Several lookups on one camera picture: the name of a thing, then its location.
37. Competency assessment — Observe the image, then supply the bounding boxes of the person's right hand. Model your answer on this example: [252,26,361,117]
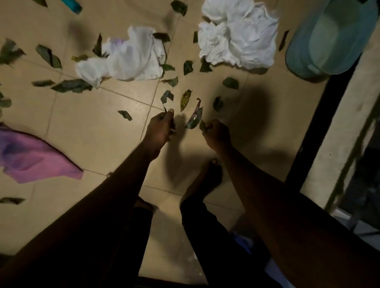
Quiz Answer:
[202,119,232,153]

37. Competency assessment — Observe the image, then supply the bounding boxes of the person's left hand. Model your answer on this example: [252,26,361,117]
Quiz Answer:
[143,109,176,155]

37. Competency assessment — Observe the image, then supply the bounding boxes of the person's left forearm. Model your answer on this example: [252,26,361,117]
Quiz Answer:
[0,142,162,288]

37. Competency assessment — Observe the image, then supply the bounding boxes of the person's right forearm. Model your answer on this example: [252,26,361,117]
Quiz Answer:
[216,147,380,288]

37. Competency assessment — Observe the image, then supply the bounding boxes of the person's right foot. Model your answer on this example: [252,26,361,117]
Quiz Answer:
[180,158,223,206]

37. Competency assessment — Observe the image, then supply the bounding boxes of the white cloth with purple patch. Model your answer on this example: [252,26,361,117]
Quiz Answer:
[75,26,167,89]

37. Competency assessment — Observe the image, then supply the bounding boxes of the crumpled white cloth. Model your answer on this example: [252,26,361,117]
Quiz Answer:
[198,0,279,70]

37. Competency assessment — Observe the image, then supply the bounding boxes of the scattered green leaves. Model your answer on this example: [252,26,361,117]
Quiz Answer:
[0,0,290,205]

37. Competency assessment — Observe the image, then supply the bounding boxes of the person's right leg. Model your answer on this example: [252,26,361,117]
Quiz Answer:
[180,194,281,288]

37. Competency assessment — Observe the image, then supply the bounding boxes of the person's leg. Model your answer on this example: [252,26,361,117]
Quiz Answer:
[101,197,159,288]
[180,194,281,288]

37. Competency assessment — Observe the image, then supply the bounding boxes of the blue and white cloth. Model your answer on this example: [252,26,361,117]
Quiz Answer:
[231,231,296,288]

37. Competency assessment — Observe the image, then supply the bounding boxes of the person's left leg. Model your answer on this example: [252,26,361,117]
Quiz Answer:
[101,197,159,288]

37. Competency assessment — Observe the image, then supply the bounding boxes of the teal blue object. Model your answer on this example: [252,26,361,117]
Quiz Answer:
[61,0,83,14]

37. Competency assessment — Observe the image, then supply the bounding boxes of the pink purple cloth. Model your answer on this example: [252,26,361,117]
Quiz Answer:
[0,122,84,184]

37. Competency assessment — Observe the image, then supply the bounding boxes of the teal plastic bucket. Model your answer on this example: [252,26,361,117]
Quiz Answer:
[285,0,380,80]

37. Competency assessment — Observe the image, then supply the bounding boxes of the black door frame strip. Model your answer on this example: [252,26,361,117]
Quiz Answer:
[284,55,362,192]

